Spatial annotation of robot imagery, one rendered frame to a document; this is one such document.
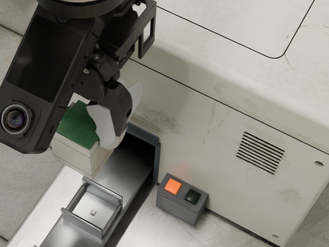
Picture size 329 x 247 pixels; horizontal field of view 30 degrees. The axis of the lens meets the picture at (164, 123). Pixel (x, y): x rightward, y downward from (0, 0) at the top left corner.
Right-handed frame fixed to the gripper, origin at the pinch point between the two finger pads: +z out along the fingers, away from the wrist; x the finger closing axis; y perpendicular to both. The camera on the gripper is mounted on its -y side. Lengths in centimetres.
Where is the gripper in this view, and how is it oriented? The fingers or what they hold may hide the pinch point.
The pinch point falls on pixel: (81, 132)
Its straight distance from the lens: 58.9
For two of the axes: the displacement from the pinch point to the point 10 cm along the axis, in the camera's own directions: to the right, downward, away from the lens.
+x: -8.6, -4.6, 2.1
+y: 5.0, -7.3, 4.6
